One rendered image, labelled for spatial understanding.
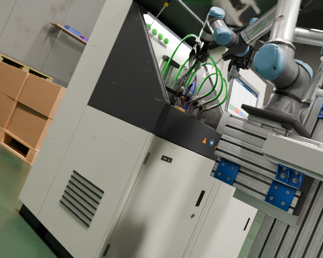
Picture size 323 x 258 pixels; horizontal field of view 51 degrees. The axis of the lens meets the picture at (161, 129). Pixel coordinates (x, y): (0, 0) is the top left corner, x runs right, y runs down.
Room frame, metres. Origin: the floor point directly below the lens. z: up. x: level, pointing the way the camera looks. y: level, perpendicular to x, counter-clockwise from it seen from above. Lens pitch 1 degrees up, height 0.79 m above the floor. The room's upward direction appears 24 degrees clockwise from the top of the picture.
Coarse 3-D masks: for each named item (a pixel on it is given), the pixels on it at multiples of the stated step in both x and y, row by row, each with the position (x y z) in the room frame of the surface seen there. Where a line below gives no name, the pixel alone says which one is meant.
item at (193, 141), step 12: (168, 120) 1.65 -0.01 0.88; (180, 120) 1.71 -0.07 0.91; (192, 120) 1.77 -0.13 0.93; (168, 132) 1.67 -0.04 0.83; (180, 132) 1.74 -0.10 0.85; (192, 132) 1.80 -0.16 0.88; (204, 132) 1.87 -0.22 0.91; (216, 132) 1.95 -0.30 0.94; (180, 144) 1.77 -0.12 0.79; (192, 144) 1.83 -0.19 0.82; (204, 144) 1.90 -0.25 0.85; (216, 156) 2.02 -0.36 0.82
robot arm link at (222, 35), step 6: (210, 24) 1.58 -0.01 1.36; (216, 24) 1.55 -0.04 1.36; (222, 24) 1.54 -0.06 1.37; (210, 30) 1.59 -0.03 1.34; (216, 30) 1.53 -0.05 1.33; (222, 30) 1.51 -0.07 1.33; (228, 30) 1.52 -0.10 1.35; (216, 36) 1.52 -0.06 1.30; (222, 36) 1.52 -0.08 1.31; (228, 36) 1.52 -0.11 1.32; (234, 36) 1.57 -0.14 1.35; (216, 42) 1.55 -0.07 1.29; (222, 42) 1.54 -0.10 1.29; (228, 42) 1.55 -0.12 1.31
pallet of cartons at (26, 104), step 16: (0, 64) 4.23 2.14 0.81; (0, 80) 4.14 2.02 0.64; (16, 80) 3.94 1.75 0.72; (32, 80) 3.79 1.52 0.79; (0, 96) 4.04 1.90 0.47; (16, 96) 3.86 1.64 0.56; (32, 96) 3.71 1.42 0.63; (48, 96) 3.55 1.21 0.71; (0, 112) 3.96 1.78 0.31; (16, 112) 3.84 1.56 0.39; (32, 112) 3.67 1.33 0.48; (48, 112) 3.48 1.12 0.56; (0, 128) 3.88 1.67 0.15; (16, 128) 3.76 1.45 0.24; (32, 128) 3.59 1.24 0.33; (48, 128) 3.52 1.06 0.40; (32, 144) 3.52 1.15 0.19; (32, 160) 3.46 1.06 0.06
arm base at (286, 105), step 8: (272, 96) 1.33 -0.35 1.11; (280, 96) 1.30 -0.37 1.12; (288, 96) 1.29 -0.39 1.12; (264, 104) 1.35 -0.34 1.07; (272, 104) 1.30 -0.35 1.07; (280, 104) 1.29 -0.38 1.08; (288, 104) 1.28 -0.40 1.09; (296, 104) 1.30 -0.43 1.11; (280, 112) 1.27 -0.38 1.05; (288, 112) 1.29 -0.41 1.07; (296, 112) 1.29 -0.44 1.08
